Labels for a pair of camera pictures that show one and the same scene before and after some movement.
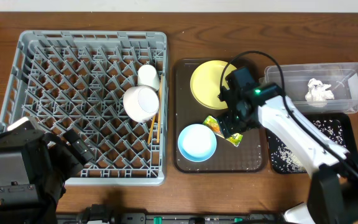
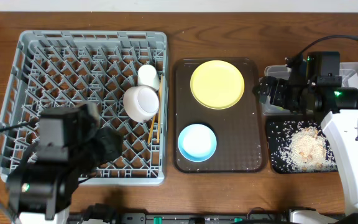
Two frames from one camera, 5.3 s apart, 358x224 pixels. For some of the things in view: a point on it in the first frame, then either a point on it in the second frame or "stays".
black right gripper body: (237, 122) → (292, 98)
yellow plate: (206, 83) stays
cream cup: (147, 75) stays
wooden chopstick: (151, 129) stays
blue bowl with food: (197, 142) stays
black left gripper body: (74, 154) → (105, 145)
